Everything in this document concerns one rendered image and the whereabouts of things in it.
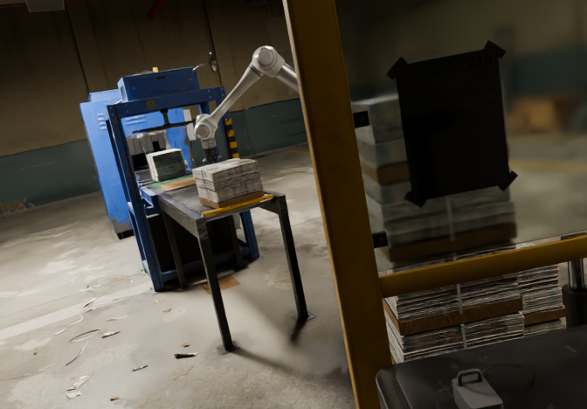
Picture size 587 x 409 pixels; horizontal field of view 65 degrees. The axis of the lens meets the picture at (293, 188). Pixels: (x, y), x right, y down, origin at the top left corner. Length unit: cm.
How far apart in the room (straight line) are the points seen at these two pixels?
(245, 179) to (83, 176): 883
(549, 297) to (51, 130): 1042
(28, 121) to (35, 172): 108
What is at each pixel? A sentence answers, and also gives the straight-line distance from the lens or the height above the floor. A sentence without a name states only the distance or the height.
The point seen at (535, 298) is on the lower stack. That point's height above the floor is 47.
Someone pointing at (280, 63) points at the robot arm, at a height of 155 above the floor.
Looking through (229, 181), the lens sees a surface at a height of 95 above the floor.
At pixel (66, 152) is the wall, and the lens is 1128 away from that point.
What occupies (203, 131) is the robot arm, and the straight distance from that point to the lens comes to 275.
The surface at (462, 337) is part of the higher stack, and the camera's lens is 153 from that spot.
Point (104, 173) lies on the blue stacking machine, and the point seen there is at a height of 87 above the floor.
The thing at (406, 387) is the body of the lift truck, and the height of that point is 80.
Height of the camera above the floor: 134
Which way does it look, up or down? 11 degrees down
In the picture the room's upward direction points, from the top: 11 degrees counter-clockwise
